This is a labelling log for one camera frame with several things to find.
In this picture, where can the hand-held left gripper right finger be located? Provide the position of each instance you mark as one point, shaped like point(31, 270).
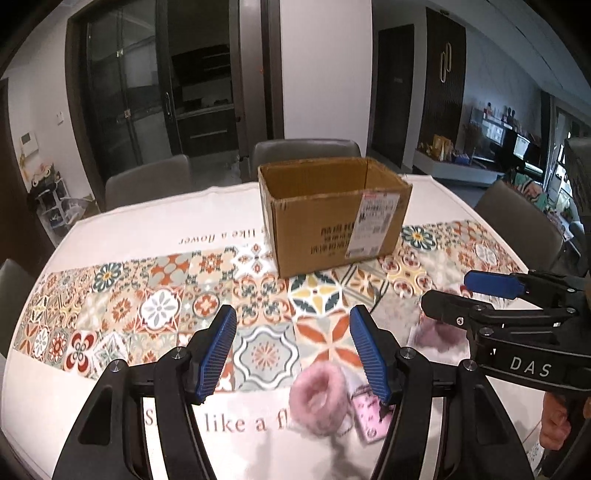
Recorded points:
point(369, 355)

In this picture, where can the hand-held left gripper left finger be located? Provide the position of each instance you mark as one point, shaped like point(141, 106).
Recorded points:
point(217, 355)

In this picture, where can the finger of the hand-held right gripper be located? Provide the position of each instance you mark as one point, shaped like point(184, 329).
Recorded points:
point(452, 309)
point(494, 284)

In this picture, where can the purple fluffy towel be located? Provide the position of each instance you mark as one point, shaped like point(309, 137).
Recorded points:
point(436, 334)

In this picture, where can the pink fluffy scrunchie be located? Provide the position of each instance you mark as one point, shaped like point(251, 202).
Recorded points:
point(300, 387)

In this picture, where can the brown cardboard box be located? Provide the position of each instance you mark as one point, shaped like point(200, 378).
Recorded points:
point(323, 221)

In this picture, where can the person's right hand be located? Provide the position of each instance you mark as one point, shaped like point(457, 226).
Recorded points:
point(554, 420)

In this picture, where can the pink printed packet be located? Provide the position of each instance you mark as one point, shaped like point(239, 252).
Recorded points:
point(369, 420)

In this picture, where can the grey leather dining chair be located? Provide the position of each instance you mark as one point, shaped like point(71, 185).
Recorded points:
point(304, 150)
point(14, 300)
point(147, 182)
point(517, 221)

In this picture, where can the white low sideboard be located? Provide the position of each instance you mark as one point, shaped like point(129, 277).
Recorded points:
point(443, 168)

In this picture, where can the patterned tile-print tablecloth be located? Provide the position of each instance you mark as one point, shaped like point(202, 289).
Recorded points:
point(138, 240)

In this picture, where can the black television screen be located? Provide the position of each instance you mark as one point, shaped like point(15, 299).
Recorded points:
point(521, 145)

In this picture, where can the yellow bags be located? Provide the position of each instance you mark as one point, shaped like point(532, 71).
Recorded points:
point(442, 147)

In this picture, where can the dark entrance door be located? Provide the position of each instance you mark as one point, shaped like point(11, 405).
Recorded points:
point(392, 92)

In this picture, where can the white storage rack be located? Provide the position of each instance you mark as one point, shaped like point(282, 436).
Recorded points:
point(55, 203)

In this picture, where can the glass sliding door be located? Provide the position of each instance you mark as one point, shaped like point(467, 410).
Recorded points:
point(120, 92)

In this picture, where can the dark slatted wall panel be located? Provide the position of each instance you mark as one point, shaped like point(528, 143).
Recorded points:
point(445, 69)

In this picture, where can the white wall intercom panel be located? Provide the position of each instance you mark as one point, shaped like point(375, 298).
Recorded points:
point(27, 143)

